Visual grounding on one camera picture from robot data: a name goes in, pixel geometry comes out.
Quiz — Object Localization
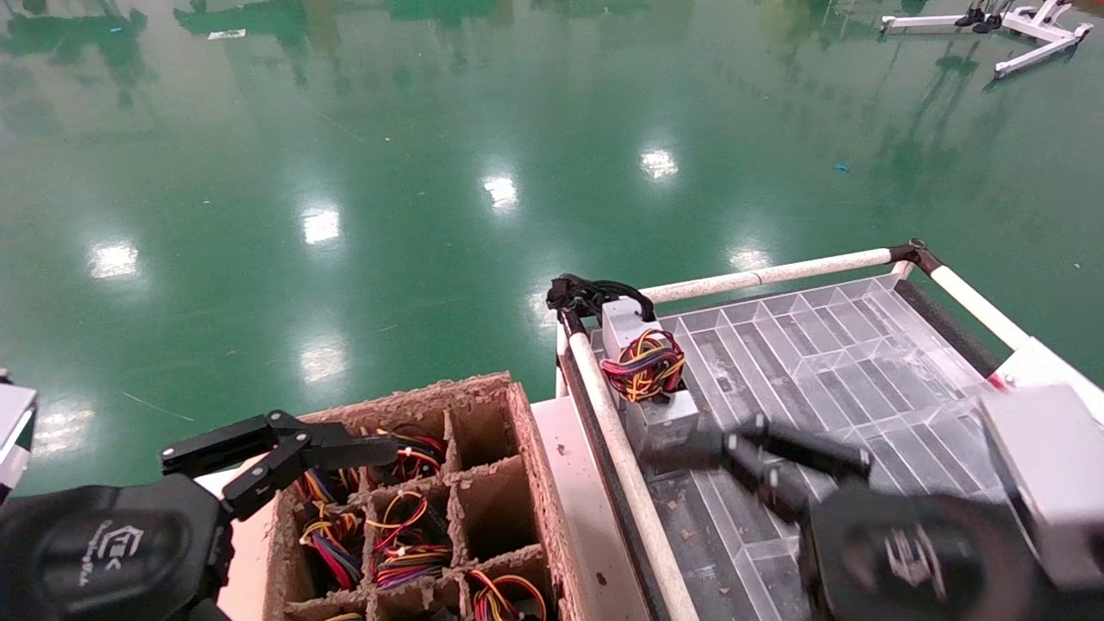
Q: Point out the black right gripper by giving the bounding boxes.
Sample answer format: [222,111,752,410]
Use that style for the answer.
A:
[643,412,1049,621]

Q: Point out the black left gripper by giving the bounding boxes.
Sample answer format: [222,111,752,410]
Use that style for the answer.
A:
[0,411,400,621]

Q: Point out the grey power supply coloured wires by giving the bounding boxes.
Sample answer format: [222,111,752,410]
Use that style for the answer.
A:
[601,328,701,471]

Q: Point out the clear plastic compartment tray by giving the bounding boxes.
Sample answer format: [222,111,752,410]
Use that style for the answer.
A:
[595,274,1006,621]

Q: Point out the brown cardboard divider box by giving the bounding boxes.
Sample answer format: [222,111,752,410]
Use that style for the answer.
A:
[263,373,596,621]

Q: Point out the white metal floor stand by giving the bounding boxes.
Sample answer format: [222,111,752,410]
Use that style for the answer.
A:
[880,0,1095,79]

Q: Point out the white pipe cart frame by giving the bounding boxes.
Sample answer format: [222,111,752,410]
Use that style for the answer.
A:
[555,239,1032,621]

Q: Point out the grey power supply black cables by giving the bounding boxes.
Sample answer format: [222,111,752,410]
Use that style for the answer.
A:
[546,274,661,354]

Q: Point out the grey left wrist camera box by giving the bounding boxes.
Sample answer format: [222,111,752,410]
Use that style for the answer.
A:
[0,371,41,503]

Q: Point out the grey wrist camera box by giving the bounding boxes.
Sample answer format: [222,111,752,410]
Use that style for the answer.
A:
[0,371,41,503]
[979,384,1104,592]

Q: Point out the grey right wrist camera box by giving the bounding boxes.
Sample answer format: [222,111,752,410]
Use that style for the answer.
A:
[979,384,1104,592]

